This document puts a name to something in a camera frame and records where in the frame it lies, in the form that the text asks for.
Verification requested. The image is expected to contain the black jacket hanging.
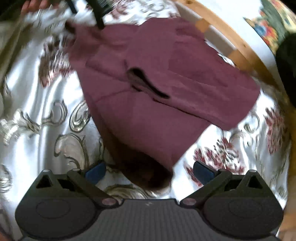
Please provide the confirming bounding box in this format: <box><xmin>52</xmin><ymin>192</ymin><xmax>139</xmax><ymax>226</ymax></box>
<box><xmin>275</xmin><ymin>32</ymin><xmax>296</xmax><ymax>93</ymax></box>

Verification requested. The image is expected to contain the colourful mushroom landscape poster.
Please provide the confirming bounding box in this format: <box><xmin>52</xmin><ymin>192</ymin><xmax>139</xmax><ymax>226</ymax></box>
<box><xmin>244</xmin><ymin>1</ymin><xmax>295</xmax><ymax>54</ymax></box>

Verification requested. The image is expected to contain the maroon long-sleeve shirt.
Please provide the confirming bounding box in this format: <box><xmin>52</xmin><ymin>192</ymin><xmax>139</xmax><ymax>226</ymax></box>
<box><xmin>65</xmin><ymin>18</ymin><xmax>260</xmax><ymax>189</ymax></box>

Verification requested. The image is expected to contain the white floral satin bedspread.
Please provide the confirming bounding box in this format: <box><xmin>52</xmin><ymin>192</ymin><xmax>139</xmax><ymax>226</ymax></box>
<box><xmin>1</xmin><ymin>1</ymin><xmax>290</xmax><ymax>240</ymax></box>

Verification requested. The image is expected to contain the person's hand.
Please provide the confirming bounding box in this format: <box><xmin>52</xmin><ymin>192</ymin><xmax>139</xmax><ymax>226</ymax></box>
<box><xmin>21</xmin><ymin>0</ymin><xmax>58</xmax><ymax>15</ymax></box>

